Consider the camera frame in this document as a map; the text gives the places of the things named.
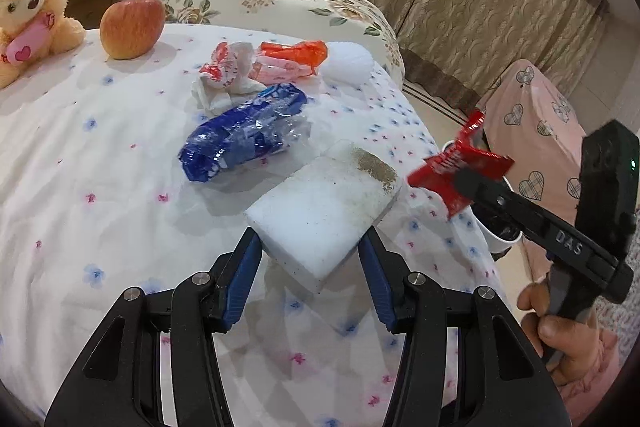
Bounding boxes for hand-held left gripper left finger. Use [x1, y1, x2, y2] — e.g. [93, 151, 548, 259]
[44, 227, 264, 427]

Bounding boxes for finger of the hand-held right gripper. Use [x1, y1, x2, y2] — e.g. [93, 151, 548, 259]
[451, 168, 549, 241]

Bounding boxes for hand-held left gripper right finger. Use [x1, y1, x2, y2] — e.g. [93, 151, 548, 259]
[356, 227, 558, 427]

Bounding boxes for dark red wrapper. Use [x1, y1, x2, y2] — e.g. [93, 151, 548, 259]
[406, 109, 516, 220]

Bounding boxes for white foam block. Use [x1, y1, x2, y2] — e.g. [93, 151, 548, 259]
[243, 139, 403, 295]

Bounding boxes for blue plastic wrapper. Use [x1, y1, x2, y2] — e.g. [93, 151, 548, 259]
[179, 82, 313, 182]

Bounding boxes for white-red wrapper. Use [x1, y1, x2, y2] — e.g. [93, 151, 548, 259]
[190, 41, 266, 116]

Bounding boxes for white foam fruit net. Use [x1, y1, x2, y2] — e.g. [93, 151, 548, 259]
[322, 43, 375, 86]

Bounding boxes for red white printed wrapper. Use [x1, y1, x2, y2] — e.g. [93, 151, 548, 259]
[199, 42, 241, 88]

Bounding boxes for pink wrapper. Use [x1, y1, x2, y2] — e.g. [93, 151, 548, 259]
[251, 56, 321, 84]

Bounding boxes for shiny red orange wrapper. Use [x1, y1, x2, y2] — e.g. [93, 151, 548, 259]
[256, 40, 330, 75]

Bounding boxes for person's right hand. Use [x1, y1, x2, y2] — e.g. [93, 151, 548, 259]
[516, 279, 621, 383]

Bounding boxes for pink heart print cloth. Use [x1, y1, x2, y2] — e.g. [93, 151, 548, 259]
[474, 58, 608, 288]

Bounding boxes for white floral tablecloth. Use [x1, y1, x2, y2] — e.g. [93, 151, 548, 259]
[0, 23, 521, 427]

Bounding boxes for red apple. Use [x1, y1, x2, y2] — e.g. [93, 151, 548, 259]
[99, 0, 167, 60]

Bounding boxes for wooden nightstand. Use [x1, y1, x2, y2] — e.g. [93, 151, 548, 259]
[65, 0, 123, 30]

